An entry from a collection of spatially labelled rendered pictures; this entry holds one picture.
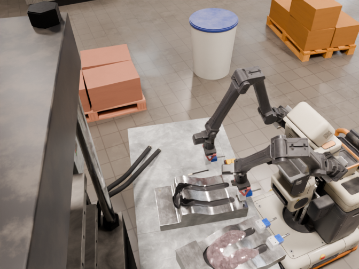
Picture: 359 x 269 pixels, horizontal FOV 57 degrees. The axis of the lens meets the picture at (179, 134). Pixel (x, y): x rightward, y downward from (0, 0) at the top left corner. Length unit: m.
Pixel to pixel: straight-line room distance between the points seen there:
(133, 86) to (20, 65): 2.75
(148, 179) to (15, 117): 1.43
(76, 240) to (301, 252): 1.64
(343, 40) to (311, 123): 3.43
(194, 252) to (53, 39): 1.18
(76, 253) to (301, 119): 1.21
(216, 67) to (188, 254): 2.90
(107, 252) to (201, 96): 2.57
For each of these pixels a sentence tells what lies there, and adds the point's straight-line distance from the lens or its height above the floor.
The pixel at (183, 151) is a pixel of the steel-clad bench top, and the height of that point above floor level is 0.80.
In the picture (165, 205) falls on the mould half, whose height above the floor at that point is 0.86.
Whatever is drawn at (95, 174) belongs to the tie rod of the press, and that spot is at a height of 1.26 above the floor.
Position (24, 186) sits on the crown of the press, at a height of 2.01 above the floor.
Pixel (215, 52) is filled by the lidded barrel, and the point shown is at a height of 0.41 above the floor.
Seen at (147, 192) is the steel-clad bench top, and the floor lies 0.80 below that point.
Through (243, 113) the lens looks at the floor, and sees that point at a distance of 3.84.
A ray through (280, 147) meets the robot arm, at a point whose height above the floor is 1.52.
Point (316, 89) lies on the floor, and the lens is 4.41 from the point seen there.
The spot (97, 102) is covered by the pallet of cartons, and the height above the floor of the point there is 0.25.
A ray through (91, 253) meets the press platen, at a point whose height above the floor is 1.04.
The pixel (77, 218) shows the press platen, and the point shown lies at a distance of 1.47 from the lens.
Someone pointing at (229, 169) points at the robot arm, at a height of 1.14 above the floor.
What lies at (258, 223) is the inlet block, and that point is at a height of 0.88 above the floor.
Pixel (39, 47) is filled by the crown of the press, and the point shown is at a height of 2.00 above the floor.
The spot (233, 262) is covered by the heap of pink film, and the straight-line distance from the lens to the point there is 1.75.
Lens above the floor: 2.48
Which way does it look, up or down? 44 degrees down
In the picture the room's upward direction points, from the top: 2 degrees counter-clockwise
